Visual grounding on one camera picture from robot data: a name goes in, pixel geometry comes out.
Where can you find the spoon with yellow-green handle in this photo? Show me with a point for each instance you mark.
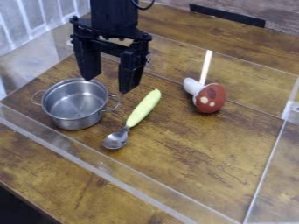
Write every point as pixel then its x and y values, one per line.
pixel 116 140

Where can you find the silver pot with handles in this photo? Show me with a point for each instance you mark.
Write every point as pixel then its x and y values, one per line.
pixel 75 103

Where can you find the red and white toy mushroom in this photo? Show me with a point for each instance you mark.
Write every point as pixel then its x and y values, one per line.
pixel 208 98

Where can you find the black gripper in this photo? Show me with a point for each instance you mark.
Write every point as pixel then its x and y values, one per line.
pixel 110 32

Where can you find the black bar on table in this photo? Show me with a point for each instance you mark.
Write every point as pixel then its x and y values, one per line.
pixel 247 20

